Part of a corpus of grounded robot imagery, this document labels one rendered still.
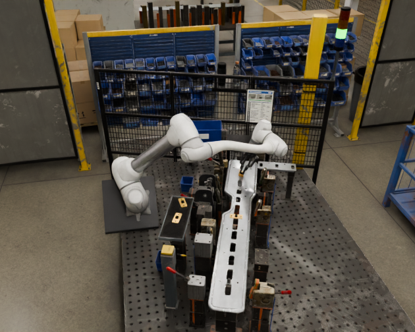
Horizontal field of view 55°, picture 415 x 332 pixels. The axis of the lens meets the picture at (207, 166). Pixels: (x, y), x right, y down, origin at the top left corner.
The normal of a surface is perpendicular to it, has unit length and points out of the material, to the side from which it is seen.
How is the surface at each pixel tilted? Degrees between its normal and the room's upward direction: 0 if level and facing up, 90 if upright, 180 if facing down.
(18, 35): 90
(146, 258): 0
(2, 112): 89
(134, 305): 0
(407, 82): 90
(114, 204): 42
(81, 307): 0
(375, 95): 91
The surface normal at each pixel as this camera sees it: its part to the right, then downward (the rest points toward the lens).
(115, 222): 0.11, -0.25
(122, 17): 0.20, 0.55
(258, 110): -0.13, 0.56
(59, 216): 0.00, -0.83
